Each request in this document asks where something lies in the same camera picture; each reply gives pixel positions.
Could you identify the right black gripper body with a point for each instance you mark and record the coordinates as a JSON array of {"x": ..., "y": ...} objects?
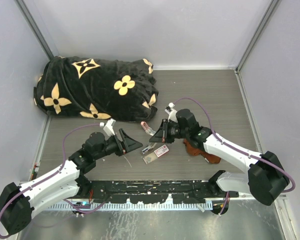
[{"x": 173, "y": 131}]

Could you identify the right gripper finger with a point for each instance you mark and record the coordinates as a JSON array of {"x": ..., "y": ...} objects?
[
  {"x": 162, "y": 131},
  {"x": 159, "y": 139}
]

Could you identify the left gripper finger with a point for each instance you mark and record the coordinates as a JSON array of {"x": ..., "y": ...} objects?
[
  {"x": 132, "y": 147},
  {"x": 127, "y": 140}
]

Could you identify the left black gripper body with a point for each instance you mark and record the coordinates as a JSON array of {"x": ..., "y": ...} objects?
[{"x": 120, "y": 146}]

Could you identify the red white staple box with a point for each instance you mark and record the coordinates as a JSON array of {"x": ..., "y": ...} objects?
[{"x": 159, "y": 152}]

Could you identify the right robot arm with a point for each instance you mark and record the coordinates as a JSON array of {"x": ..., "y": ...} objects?
[{"x": 262, "y": 175}]

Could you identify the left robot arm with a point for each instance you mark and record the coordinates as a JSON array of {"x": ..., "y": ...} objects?
[{"x": 19, "y": 204}]

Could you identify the brown cloth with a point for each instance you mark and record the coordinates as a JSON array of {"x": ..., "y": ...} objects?
[{"x": 210, "y": 158}]

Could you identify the black floral plush blanket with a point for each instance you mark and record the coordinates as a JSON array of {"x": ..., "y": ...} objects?
[{"x": 97, "y": 89}]

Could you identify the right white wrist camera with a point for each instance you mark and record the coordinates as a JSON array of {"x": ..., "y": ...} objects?
[{"x": 170, "y": 110}]

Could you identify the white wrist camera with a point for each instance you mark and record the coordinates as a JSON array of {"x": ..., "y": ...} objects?
[
  {"x": 109, "y": 127},
  {"x": 170, "y": 110}
]

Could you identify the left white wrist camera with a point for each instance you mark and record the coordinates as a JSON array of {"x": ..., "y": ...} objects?
[{"x": 109, "y": 127}]

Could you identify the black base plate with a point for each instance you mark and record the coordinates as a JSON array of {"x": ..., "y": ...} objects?
[{"x": 149, "y": 191}]

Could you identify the white slotted cable duct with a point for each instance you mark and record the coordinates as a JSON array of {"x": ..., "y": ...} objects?
[{"x": 166, "y": 206}]

